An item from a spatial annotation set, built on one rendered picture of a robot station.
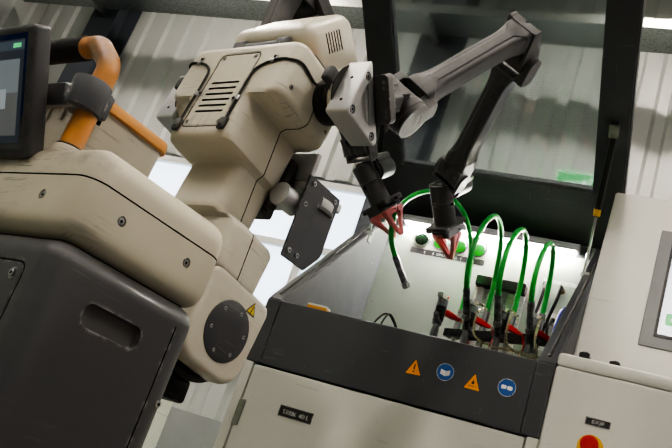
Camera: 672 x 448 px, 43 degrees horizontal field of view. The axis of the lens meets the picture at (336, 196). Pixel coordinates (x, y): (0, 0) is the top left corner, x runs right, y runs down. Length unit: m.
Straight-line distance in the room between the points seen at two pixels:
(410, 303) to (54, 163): 1.64
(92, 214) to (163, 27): 7.96
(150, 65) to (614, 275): 6.98
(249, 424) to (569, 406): 0.71
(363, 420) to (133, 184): 1.02
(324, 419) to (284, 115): 0.76
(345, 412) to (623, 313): 0.73
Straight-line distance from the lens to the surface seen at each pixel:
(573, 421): 1.86
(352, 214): 7.00
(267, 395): 2.02
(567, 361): 1.89
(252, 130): 1.49
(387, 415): 1.92
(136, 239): 1.08
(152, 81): 8.60
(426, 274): 2.59
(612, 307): 2.21
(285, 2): 2.03
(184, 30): 8.81
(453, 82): 1.68
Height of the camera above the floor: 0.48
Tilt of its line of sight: 21 degrees up
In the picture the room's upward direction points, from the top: 20 degrees clockwise
